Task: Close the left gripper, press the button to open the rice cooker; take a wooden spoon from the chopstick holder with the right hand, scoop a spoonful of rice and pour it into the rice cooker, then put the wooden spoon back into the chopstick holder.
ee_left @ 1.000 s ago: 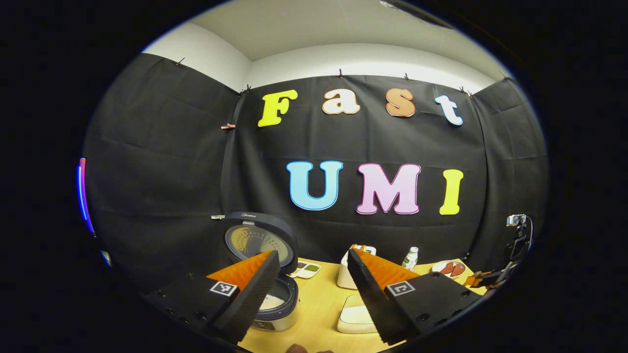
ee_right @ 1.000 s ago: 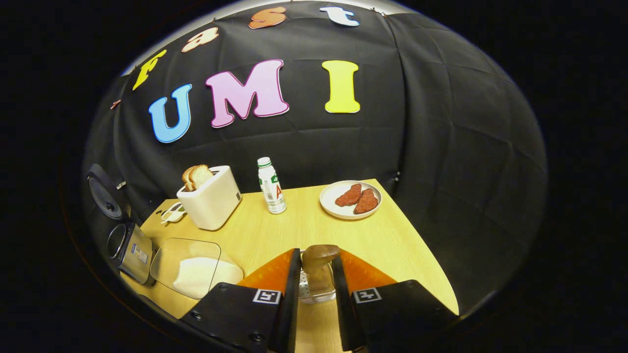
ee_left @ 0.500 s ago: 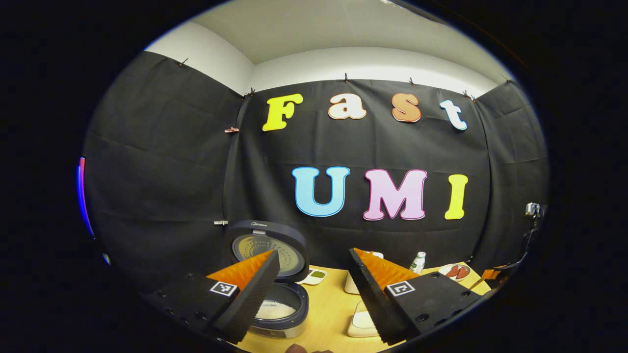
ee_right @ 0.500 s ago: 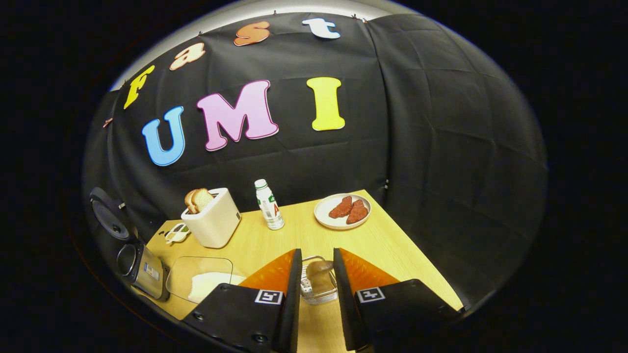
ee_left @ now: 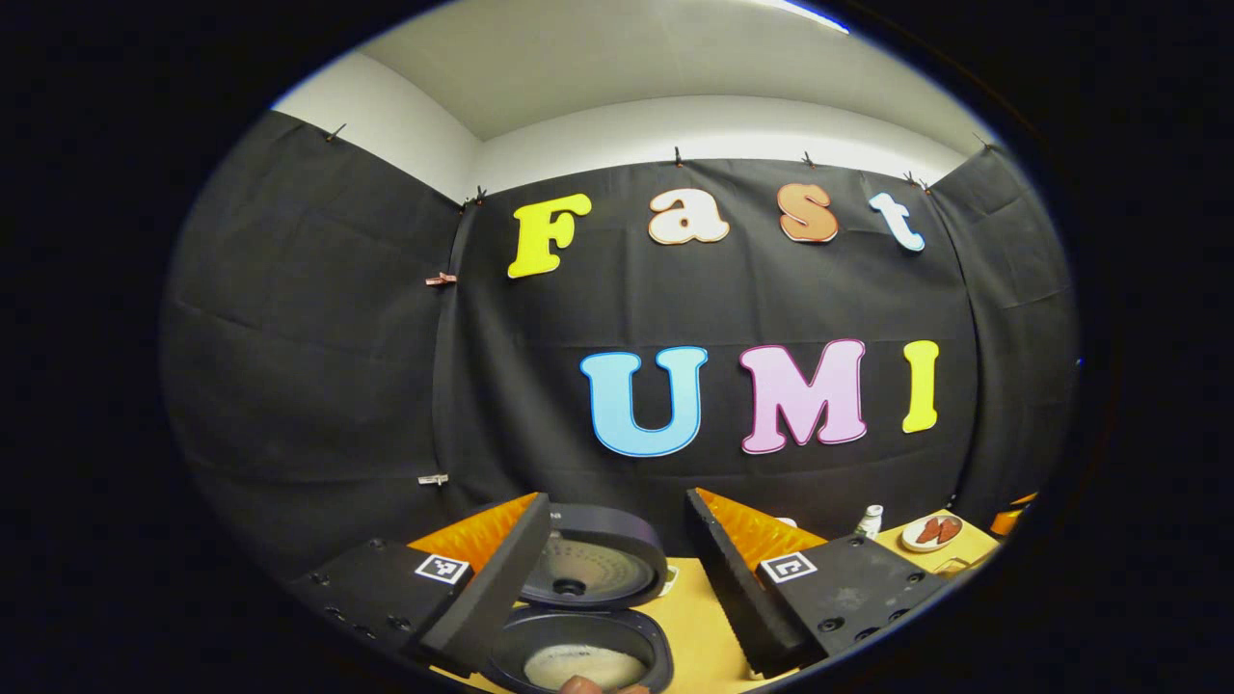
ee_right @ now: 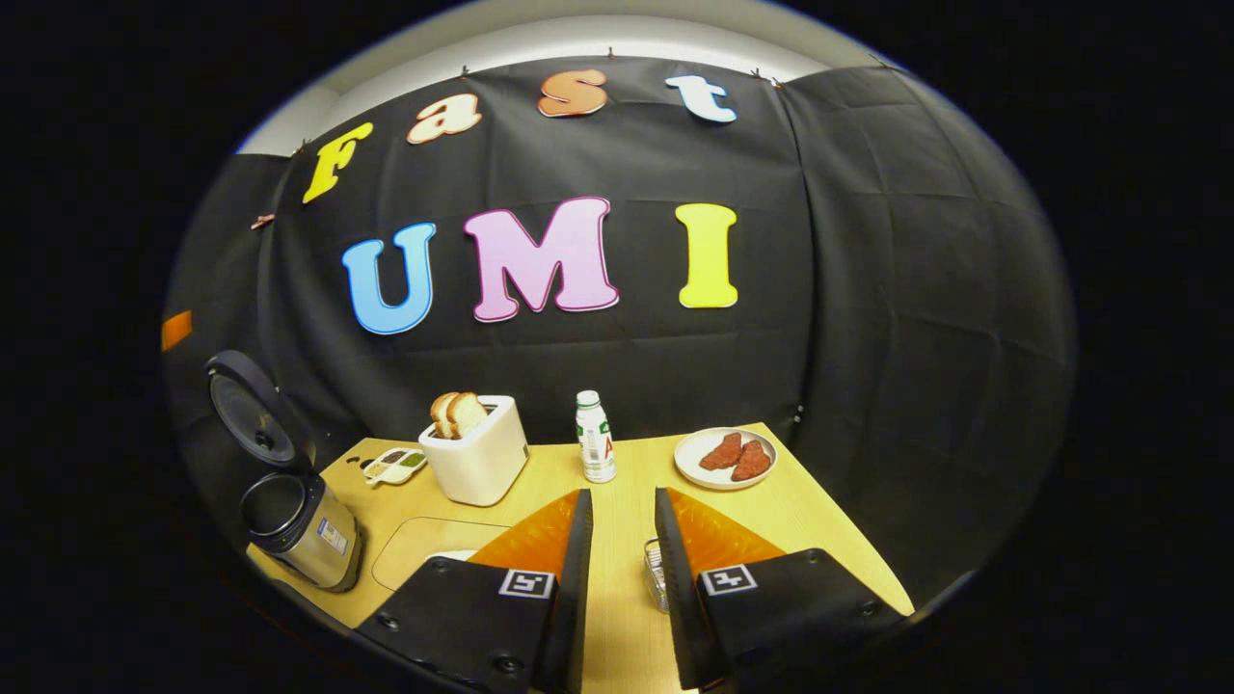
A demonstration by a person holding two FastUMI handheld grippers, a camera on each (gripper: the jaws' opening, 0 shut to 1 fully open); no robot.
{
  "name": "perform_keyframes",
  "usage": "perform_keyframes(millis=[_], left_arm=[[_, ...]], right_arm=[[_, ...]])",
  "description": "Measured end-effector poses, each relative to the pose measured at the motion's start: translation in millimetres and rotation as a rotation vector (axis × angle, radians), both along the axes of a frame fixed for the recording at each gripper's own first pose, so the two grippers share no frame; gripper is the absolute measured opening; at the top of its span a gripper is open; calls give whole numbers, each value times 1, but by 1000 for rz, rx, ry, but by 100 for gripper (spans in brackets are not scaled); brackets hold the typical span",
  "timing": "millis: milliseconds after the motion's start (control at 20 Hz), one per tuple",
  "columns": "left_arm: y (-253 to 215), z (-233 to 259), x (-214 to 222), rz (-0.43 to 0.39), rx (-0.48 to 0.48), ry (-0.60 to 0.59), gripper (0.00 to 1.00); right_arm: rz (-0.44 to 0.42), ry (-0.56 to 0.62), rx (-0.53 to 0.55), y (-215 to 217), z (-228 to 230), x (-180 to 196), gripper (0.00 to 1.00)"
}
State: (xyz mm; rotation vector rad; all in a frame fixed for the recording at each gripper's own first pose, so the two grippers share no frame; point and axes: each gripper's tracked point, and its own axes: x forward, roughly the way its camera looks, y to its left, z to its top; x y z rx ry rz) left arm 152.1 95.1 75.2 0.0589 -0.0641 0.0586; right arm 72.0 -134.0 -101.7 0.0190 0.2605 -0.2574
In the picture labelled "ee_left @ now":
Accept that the dark grey rice cooker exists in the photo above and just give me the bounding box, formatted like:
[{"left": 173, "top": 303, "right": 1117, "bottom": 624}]
[{"left": 479, "top": 502, "right": 674, "bottom": 694}]

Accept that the round white plate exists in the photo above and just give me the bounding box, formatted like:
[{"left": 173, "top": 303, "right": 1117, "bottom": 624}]
[{"left": 900, "top": 514, "right": 965, "bottom": 553}]

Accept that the small white rice portion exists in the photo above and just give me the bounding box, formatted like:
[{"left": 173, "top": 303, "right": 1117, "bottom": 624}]
[{"left": 523, "top": 644, "right": 649, "bottom": 691}]

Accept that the ceiling light strip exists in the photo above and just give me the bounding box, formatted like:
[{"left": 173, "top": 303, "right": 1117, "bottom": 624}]
[{"left": 762, "top": 0, "right": 851, "bottom": 35}]

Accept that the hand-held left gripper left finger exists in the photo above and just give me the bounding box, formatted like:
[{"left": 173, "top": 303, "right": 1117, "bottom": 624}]
[{"left": 289, "top": 492, "right": 553, "bottom": 679}]

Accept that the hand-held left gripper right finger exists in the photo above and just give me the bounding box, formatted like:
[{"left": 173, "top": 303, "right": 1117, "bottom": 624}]
[{"left": 684, "top": 487, "right": 951, "bottom": 681}]

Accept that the black backdrop cloth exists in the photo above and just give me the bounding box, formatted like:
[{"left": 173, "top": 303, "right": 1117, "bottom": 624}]
[{"left": 159, "top": 109, "right": 1079, "bottom": 618}]

